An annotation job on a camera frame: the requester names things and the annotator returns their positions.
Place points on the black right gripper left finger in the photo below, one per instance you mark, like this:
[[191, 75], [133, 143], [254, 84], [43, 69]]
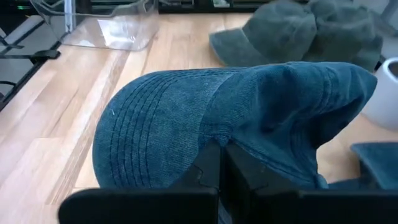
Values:
[[140, 207]]

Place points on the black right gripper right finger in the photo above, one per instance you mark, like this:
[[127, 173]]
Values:
[[311, 208]]

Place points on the blue denim cap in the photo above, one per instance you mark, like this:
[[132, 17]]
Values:
[[382, 165], [161, 124]]

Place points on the green cotton cap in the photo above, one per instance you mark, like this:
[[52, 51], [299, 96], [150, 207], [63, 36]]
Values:
[[345, 34], [273, 34]]

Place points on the white round plant pot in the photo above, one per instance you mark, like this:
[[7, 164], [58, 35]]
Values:
[[384, 99]]

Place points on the clear plastic bin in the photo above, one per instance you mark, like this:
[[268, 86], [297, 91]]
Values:
[[124, 31]]

